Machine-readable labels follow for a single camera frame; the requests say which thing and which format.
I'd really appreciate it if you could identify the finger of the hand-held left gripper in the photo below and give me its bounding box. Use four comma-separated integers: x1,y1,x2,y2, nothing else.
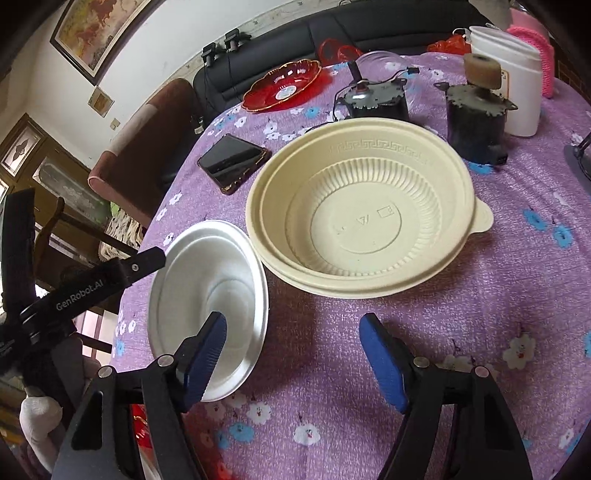
99,246,167,289

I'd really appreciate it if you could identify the grey motor with shaft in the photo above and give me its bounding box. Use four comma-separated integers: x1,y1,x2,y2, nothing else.
333,61,419,123

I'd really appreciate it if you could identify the purple floral tablecloth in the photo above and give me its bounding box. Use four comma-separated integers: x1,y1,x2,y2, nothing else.
111,51,591,480

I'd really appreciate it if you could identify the small red scalloped plate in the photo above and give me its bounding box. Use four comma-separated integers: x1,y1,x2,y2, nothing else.
241,60,322,113

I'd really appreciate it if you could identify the brown upholstered chair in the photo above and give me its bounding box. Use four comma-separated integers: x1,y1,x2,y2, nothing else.
88,78,204,229

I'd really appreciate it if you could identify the wooden cabinet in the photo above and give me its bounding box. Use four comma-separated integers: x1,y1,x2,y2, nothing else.
0,113,98,217

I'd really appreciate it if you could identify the bottle in pink knitted sleeve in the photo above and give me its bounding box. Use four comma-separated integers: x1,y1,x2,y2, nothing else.
505,9,555,99

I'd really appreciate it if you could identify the black motor with cork roller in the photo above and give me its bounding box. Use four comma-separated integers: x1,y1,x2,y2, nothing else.
434,52,519,165

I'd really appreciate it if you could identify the black leather sofa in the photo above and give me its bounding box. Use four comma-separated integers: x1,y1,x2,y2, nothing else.
193,0,509,123

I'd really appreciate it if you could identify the framed wall painting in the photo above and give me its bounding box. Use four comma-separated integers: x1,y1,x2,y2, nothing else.
50,0,167,87

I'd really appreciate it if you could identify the person's left hand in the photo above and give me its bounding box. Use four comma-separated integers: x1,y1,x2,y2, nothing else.
19,396,65,469

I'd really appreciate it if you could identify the black smartphone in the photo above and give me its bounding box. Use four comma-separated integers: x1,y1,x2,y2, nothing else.
198,134,272,197

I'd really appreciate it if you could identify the dark wooden chair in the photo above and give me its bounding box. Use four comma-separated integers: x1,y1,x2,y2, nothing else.
34,196,141,296

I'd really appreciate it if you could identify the clear plastic lid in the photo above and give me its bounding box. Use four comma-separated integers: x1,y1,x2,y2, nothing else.
355,51,402,84

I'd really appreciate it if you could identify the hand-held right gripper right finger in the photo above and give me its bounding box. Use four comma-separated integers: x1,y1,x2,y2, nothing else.
359,313,534,480

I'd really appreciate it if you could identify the white paper bowl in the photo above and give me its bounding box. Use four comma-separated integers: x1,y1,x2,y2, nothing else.
148,220,270,402
157,235,260,372

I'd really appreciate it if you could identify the beige plastic bowl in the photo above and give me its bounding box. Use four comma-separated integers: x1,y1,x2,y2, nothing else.
246,117,494,287
259,249,467,301

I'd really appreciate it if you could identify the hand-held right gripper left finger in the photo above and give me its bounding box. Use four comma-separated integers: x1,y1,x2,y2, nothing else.
51,311,228,480

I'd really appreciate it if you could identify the small wall plaque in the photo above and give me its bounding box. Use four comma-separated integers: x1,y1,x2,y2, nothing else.
88,87,115,116

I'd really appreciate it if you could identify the white plastic jar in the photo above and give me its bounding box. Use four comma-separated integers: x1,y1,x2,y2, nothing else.
468,25,542,137

